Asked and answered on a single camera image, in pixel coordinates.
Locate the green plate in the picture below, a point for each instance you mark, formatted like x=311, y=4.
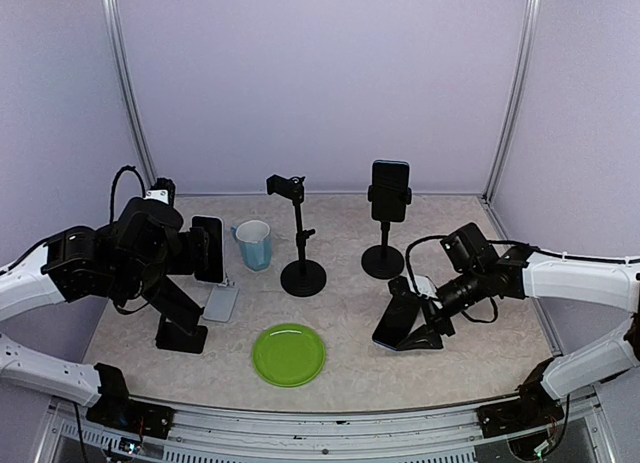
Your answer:
x=288, y=355

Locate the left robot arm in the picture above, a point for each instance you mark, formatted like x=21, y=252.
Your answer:
x=132, y=257

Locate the short black clamp stand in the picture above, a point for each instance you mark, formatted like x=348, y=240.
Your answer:
x=383, y=261

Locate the aluminium frame post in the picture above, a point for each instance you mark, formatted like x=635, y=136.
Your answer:
x=116, y=37
x=516, y=93

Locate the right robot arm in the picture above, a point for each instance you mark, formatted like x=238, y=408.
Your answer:
x=526, y=271

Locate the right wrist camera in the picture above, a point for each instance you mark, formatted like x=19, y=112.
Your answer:
x=420, y=285

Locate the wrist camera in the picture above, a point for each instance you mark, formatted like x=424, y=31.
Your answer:
x=420, y=285
x=163, y=190

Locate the black phone blue case bottom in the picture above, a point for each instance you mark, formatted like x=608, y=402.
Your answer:
x=174, y=304

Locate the tall black clamp stand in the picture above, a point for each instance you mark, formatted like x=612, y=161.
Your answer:
x=302, y=277

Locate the right aluminium frame post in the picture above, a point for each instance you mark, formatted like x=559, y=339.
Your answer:
x=516, y=93

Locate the front aluminium rail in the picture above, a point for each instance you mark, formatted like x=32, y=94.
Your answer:
x=450, y=433

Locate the light blue mug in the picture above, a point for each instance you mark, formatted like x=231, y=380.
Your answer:
x=254, y=240

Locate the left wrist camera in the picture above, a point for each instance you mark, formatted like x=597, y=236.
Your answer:
x=163, y=190

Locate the black folding phone stand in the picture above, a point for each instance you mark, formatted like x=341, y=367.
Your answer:
x=170, y=337

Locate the white folding phone stand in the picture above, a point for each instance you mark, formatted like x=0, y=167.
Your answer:
x=221, y=302

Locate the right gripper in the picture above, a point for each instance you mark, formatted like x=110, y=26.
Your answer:
x=434, y=316

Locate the black phone white case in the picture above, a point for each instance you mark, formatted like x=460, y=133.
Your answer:
x=213, y=271

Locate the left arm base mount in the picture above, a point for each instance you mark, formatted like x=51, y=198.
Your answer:
x=132, y=416

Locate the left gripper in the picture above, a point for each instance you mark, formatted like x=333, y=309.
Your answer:
x=192, y=250

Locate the left aluminium frame post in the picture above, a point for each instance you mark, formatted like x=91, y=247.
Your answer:
x=116, y=37

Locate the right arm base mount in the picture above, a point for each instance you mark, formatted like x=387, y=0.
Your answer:
x=515, y=416

